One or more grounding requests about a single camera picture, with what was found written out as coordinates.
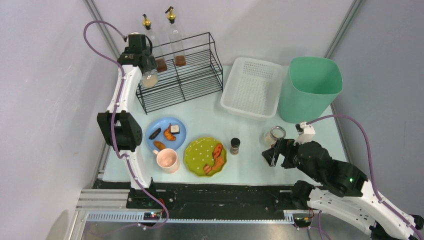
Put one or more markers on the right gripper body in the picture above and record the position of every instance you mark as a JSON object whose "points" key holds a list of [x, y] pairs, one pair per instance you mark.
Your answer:
{"points": [[279, 153]]}

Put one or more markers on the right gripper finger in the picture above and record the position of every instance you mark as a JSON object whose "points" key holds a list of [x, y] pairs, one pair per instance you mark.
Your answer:
{"points": [[279, 148], [269, 155]]}

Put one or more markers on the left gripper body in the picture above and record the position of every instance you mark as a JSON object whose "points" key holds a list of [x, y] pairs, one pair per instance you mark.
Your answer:
{"points": [[145, 65]]}

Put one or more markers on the oil bottle gold spout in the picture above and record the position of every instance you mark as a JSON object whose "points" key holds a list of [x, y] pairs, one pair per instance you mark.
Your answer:
{"points": [[175, 38], [157, 50]]}

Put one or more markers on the glass jar beige powder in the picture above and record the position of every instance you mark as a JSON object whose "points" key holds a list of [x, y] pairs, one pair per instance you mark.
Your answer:
{"points": [[149, 79]]}

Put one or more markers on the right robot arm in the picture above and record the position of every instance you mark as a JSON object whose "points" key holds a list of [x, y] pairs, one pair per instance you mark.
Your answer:
{"points": [[350, 197]]}

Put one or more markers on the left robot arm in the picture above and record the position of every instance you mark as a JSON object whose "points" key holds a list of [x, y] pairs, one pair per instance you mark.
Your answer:
{"points": [[119, 128]]}

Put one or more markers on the glass jar clamp lid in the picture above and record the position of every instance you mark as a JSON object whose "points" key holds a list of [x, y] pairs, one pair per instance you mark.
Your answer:
{"points": [[272, 135]]}

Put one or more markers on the small black lid spice jar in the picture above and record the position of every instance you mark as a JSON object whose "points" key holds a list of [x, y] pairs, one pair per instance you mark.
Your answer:
{"points": [[235, 145]]}

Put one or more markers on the orange food on green plate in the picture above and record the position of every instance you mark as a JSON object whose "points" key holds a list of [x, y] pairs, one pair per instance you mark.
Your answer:
{"points": [[218, 160]]}

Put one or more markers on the white plastic basket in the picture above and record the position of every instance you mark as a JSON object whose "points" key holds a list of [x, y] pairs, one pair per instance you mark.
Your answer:
{"points": [[253, 88]]}

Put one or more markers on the green trash bin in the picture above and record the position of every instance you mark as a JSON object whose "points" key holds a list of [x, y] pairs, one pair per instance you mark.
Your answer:
{"points": [[311, 85]]}

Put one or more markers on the green dotted plate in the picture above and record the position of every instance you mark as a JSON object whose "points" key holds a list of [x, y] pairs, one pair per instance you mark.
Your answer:
{"points": [[199, 153]]}

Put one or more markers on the blue plate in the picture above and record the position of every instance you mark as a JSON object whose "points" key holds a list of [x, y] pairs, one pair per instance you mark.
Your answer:
{"points": [[163, 123]]}

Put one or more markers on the dark food piece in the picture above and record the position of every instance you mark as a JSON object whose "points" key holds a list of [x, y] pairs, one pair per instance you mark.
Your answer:
{"points": [[155, 133]]}

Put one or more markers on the white black food cube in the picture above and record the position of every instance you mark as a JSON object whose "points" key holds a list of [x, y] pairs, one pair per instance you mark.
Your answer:
{"points": [[174, 129]]}

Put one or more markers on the orange food on blue plate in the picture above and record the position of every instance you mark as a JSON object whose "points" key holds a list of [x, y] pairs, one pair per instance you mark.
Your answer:
{"points": [[167, 134]]}

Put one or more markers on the small orange food piece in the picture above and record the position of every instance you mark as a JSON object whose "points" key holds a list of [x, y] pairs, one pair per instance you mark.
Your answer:
{"points": [[159, 145]]}

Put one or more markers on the pink mug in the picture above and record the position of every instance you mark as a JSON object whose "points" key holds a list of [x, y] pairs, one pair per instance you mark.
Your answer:
{"points": [[167, 159]]}

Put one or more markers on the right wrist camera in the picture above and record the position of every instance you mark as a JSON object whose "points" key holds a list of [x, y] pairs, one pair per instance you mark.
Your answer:
{"points": [[306, 132]]}

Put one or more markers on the black wire rack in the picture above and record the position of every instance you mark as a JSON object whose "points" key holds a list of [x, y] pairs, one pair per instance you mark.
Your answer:
{"points": [[201, 75]]}

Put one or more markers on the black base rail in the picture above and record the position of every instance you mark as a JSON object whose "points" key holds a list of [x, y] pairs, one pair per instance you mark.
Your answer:
{"points": [[217, 201]]}

